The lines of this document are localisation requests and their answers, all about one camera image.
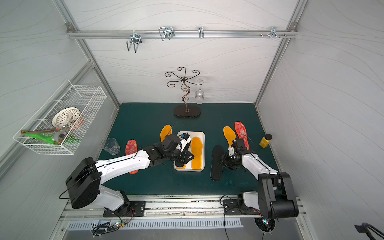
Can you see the white storage box tray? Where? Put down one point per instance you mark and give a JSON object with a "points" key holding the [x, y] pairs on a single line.
{"points": [[200, 135]]}

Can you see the black object bottom right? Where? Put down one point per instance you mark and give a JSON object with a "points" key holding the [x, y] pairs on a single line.
{"points": [[371, 231]]}

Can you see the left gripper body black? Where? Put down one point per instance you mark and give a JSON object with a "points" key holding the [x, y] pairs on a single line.
{"points": [[179, 152]]}

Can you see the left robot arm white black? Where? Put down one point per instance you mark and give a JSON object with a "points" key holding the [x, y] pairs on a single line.
{"points": [[86, 187]]}

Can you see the red insole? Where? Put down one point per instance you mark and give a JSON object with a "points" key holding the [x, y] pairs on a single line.
{"points": [[242, 133], [131, 147]]}

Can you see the yellow bottle black cap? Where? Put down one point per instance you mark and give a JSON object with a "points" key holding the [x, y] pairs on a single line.
{"points": [[265, 140]]}

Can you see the aluminium top rail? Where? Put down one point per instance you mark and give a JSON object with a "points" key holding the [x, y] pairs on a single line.
{"points": [[179, 34]]}

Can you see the green table mat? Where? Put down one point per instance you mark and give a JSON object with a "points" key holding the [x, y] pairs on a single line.
{"points": [[143, 123]]}

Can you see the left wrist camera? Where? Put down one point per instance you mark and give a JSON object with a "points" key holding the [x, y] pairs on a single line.
{"points": [[185, 139]]}

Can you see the red insole right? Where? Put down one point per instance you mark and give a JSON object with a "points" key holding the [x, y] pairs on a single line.
{"points": [[242, 133]]}

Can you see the white wire basket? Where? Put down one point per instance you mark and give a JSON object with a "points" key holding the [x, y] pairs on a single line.
{"points": [[88, 99]]}

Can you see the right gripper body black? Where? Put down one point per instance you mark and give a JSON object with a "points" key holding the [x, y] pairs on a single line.
{"points": [[227, 160]]}

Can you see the white plastic strainer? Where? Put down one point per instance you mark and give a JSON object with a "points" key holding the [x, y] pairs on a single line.
{"points": [[66, 117]]}

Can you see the green plastic item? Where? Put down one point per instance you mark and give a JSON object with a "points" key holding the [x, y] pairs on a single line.
{"points": [[53, 138]]}

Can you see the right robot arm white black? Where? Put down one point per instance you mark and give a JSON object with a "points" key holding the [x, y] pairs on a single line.
{"points": [[275, 197]]}

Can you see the black insole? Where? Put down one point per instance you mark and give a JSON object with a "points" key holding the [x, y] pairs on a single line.
{"points": [[217, 167], [184, 157]]}

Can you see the orange insole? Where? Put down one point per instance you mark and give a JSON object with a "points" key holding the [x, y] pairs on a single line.
{"points": [[197, 151], [181, 168], [230, 135], [166, 131]]}

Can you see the red insole left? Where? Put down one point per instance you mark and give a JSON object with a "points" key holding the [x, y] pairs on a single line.
{"points": [[131, 147]]}

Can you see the hanging wine glass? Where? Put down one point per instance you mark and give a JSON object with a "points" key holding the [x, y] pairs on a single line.
{"points": [[199, 94]]}

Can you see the clear plastic cup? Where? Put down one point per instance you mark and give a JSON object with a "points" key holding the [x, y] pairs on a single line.
{"points": [[111, 146]]}

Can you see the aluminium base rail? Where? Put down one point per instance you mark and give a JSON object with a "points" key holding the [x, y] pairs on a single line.
{"points": [[160, 206]]}

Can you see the brown metal glass rack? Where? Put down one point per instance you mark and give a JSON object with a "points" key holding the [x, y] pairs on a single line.
{"points": [[184, 111]]}

